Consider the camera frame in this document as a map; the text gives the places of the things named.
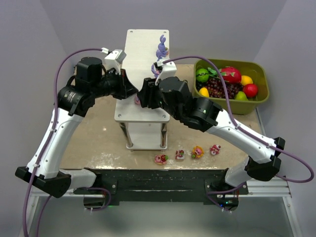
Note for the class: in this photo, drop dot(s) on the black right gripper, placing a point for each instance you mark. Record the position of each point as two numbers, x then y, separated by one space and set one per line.
150 92

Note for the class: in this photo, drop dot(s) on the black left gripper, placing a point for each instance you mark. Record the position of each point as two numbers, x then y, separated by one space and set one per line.
122 82

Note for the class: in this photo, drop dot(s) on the purple bunny with strawberry cake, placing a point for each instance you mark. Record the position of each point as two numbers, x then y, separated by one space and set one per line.
162 50

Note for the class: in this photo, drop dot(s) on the red white strawberry toy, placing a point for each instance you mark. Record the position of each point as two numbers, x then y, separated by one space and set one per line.
179 155

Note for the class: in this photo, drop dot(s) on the pink yellow bear toy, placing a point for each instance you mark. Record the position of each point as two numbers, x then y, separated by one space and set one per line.
197 152

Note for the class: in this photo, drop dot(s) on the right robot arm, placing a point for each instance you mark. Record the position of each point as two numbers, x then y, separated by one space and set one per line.
204 115

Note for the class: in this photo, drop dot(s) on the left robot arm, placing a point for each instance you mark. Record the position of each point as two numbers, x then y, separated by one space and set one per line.
94 78

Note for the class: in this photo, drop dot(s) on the white two-tier shelf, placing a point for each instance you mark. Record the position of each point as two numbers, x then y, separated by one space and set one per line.
143 128

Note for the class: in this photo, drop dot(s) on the yellow toy mango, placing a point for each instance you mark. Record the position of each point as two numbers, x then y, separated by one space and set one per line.
204 92

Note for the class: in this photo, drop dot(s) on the green toy lime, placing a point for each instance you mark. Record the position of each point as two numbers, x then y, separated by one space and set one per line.
202 75

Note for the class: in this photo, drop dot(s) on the pink strawberry donut toy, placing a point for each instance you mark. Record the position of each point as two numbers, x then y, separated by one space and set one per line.
161 159

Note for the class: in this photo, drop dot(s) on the purple toy grape bunch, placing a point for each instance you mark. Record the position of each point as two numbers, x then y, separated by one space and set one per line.
216 89

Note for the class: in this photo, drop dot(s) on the red pink bear toy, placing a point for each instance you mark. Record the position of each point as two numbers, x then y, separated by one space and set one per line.
215 150

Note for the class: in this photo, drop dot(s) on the red toy dragon fruit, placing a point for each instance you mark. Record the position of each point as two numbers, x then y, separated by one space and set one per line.
229 74

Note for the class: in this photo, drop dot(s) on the green toy apple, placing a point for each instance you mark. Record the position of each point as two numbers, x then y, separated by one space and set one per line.
241 96

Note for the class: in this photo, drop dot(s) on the olive green plastic bin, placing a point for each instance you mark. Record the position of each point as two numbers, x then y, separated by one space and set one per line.
250 69

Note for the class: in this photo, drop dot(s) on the yellow toy lemon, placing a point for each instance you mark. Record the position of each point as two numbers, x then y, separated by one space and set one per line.
245 80

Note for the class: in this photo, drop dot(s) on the red toy apple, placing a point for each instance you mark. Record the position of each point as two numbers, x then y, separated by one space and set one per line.
250 90

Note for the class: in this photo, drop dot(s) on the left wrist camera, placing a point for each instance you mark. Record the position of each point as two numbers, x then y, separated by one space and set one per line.
113 59

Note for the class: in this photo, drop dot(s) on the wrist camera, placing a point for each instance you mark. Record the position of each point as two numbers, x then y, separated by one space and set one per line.
168 69
113 59

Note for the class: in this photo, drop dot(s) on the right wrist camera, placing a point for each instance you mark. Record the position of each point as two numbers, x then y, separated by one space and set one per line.
168 69

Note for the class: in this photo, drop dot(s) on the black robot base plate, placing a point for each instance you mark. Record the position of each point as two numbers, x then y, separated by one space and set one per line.
177 185

